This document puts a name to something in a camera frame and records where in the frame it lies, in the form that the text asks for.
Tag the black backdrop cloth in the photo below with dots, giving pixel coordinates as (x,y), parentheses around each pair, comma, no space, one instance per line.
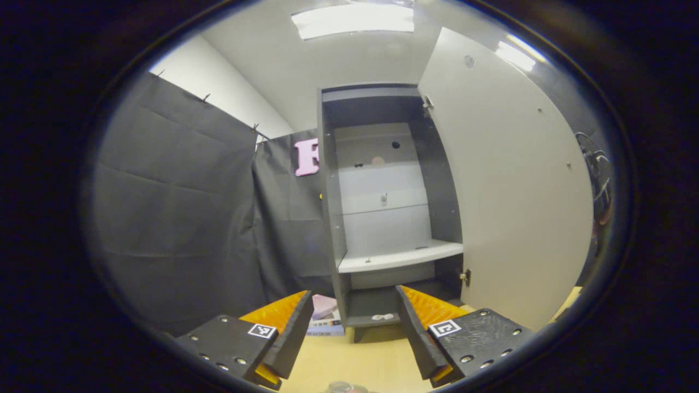
(175,218)

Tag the beige cabinet door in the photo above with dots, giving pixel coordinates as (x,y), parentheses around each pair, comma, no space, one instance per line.
(508,191)

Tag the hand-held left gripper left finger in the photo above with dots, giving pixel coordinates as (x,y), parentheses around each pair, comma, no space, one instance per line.
(295,338)

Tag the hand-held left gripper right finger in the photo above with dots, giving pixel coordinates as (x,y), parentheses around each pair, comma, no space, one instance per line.
(418,341)

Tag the white cabinet shelf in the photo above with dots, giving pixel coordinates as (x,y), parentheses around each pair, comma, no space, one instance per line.
(398,256)

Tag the ceiling light panel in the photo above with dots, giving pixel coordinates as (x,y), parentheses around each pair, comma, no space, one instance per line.
(352,21)
(516,54)

